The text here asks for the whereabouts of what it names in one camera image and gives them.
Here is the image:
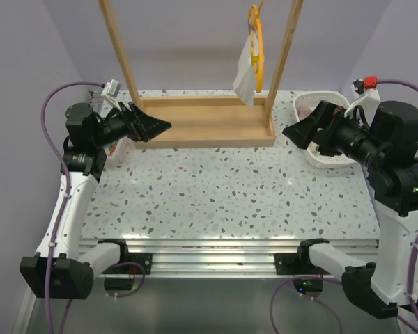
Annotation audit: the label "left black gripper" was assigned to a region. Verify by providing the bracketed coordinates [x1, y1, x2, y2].
[92, 102, 171, 148]

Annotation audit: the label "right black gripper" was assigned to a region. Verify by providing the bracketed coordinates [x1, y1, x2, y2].
[284, 98, 387, 166]

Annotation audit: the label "white underwear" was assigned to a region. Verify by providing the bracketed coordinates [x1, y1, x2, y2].
[233, 37, 255, 108]

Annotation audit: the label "orange plastic hanger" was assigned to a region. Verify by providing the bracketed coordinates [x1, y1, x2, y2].
[248, 0, 264, 93]

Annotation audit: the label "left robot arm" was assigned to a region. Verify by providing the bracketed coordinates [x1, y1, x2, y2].
[20, 102, 172, 299]

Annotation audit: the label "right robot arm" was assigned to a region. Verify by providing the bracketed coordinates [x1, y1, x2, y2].
[283, 101, 418, 319]

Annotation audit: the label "clothes in basket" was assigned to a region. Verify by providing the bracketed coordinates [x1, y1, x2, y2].
[298, 106, 313, 120]

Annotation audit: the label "white laundry basket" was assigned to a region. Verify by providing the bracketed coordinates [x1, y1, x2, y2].
[292, 90, 355, 169]

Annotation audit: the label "white clothespin tray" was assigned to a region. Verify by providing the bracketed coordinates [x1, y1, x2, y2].
[105, 137, 133, 167]

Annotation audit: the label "wooden hanging rack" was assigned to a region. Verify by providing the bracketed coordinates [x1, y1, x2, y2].
[99, 1, 303, 149]

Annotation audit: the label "clothespins in tray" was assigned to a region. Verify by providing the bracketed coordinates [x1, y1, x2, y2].
[108, 145, 116, 156]

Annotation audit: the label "yellow clothespin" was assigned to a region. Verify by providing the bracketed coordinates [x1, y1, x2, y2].
[251, 50, 261, 73]

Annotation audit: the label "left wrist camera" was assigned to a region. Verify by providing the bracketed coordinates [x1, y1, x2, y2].
[100, 79, 121, 109]

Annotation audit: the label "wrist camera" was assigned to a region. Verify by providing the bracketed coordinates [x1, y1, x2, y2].
[100, 79, 121, 109]
[349, 75, 381, 111]

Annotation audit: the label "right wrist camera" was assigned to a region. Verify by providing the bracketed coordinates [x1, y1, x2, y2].
[349, 75, 381, 111]

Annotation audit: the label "aluminium mounting rail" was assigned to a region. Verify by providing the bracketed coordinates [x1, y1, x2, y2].
[77, 237, 380, 279]

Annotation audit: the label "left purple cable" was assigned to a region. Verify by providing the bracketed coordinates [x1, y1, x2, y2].
[41, 81, 105, 334]

